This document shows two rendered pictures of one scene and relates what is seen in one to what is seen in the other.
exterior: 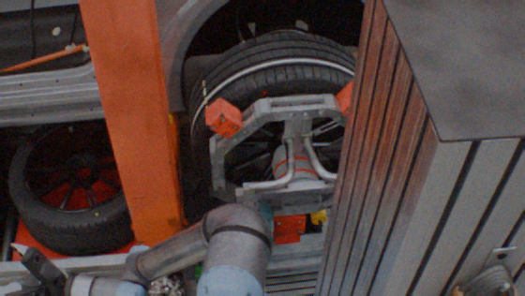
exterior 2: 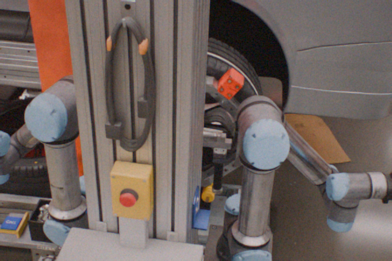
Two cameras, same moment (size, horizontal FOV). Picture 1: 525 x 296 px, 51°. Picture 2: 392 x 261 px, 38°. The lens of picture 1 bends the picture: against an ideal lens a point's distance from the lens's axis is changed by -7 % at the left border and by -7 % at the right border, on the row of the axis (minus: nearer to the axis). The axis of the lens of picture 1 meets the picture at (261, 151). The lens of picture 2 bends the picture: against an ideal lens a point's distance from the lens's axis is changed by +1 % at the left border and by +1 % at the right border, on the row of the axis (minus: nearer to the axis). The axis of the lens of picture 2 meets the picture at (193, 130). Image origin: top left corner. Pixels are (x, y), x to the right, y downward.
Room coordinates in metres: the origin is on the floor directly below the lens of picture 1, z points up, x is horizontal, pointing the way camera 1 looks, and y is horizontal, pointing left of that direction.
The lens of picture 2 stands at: (-0.62, -0.64, 2.27)
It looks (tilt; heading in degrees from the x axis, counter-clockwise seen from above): 35 degrees down; 15
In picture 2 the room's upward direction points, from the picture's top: 2 degrees clockwise
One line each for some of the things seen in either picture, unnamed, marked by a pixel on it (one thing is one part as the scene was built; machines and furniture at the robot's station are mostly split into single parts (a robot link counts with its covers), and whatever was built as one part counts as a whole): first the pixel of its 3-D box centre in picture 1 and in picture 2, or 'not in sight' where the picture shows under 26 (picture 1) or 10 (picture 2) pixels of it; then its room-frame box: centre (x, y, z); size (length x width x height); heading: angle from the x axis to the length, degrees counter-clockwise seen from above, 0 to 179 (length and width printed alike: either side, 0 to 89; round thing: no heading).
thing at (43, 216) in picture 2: (157, 295); (58, 221); (0.94, 0.35, 0.51); 0.20 x 0.14 x 0.13; 97
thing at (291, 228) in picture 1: (285, 214); not in sight; (1.32, -0.10, 0.48); 0.16 x 0.12 x 0.17; 9
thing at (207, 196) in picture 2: (313, 195); (210, 180); (1.40, -0.21, 0.51); 0.29 x 0.06 x 0.06; 9
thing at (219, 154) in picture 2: not in sight; (220, 151); (1.10, -0.30, 0.93); 0.09 x 0.05 x 0.05; 9
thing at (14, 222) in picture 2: not in sight; (11, 224); (0.91, 0.55, 0.47); 0.07 x 0.07 x 0.02; 9
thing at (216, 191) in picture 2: not in sight; (217, 175); (1.08, -0.31, 0.83); 0.04 x 0.04 x 0.16
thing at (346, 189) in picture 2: not in sight; (347, 187); (0.69, -0.76, 1.21); 0.11 x 0.08 x 0.09; 111
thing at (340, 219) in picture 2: not in sight; (340, 208); (0.70, -0.75, 1.12); 0.11 x 0.08 x 0.11; 21
